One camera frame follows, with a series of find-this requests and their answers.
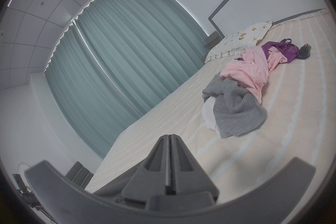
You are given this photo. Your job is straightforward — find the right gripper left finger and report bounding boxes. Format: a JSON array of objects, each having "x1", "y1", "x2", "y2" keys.
[{"x1": 121, "y1": 134, "x2": 170, "y2": 204}]

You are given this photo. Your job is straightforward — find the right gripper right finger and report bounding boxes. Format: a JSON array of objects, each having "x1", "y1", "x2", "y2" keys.
[{"x1": 170, "y1": 134, "x2": 220, "y2": 200}]

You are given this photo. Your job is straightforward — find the bed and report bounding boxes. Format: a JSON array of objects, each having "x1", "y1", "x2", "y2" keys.
[{"x1": 85, "y1": 0, "x2": 334, "y2": 205}]

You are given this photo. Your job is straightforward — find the white garment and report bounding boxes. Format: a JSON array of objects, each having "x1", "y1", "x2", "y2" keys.
[{"x1": 202, "y1": 98, "x2": 220, "y2": 131}]

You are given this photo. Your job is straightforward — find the grey garment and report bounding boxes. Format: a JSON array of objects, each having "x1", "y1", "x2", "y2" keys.
[{"x1": 202, "y1": 75, "x2": 268, "y2": 138}]

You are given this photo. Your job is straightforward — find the dark grey chest of drawers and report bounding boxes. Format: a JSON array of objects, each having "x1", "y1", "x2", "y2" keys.
[{"x1": 65, "y1": 161, "x2": 94, "y2": 189}]

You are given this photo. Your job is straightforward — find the blue-green curtain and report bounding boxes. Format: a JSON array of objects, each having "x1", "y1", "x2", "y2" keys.
[
  {"x1": 44, "y1": 24, "x2": 143, "y2": 159},
  {"x1": 75, "y1": 0, "x2": 212, "y2": 116}
]

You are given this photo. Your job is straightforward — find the pink garment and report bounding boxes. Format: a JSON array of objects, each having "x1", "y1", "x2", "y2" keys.
[{"x1": 220, "y1": 47, "x2": 284, "y2": 104}]

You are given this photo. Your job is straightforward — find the grey bedside table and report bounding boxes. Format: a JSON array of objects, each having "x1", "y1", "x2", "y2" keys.
[{"x1": 203, "y1": 31, "x2": 223, "y2": 61}]

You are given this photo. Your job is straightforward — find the white printed pillow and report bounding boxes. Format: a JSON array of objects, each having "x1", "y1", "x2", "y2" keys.
[{"x1": 204, "y1": 21, "x2": 273, "y2": 63}]

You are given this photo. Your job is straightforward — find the purple garment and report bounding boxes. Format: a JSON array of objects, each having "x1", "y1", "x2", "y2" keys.
[{"x1": 261, "y1": 38, "x2": 300, "y2": 64}]

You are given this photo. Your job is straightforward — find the small black garment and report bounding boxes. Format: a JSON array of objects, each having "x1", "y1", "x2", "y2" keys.
[{"x1": 297, "y1": 44, "x2": 312, "y2": 59}]

